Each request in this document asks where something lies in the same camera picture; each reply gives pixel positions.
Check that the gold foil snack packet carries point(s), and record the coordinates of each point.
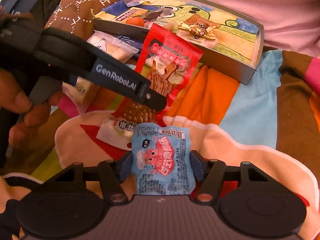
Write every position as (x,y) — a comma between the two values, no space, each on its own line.
(200,26)

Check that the white small snack packet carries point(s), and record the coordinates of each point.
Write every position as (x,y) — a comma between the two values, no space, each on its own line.
(117,132)

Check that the yellow candy packet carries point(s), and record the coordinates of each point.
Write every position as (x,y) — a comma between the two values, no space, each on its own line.
(130,13)

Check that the brown PF patterned cloth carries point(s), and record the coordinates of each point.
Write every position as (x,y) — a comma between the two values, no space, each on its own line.
(76,16)

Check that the white cream snack packet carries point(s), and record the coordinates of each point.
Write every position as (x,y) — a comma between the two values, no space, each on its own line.
(81,94)

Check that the red snack packet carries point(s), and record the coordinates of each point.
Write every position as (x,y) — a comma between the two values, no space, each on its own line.
(168,61)

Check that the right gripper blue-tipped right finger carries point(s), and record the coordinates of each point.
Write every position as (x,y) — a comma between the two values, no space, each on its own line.
(210,173)

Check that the grey box with frog drawing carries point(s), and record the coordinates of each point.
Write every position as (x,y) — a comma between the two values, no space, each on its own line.
(231,41)

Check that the pink bed sheet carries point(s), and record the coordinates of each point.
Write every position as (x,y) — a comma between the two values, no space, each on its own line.
(289,24)

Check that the colourful cartoon blanket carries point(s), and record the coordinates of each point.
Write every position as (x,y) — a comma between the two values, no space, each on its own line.
(272,122)

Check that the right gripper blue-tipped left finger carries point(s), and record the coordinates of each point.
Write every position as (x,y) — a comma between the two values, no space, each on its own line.
(111,175)

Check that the light blue candy packet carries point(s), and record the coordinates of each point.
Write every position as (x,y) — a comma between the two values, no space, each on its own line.
(161,160)

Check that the dark brown wrapped snack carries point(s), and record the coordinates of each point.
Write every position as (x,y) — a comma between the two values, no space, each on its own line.
(161,12)

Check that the blue and white snack packet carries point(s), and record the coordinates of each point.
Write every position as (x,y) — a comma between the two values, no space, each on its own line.
(132,42)

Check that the orange round snack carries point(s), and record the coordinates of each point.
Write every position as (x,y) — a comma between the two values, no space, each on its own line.
(136,21)

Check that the toast bread clear packet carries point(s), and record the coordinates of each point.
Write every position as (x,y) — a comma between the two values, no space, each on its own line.
(112,46)

